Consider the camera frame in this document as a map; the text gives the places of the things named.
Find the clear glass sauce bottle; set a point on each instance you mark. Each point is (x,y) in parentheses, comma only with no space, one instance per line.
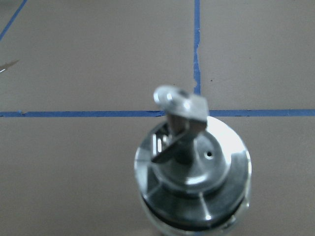
(193,171)

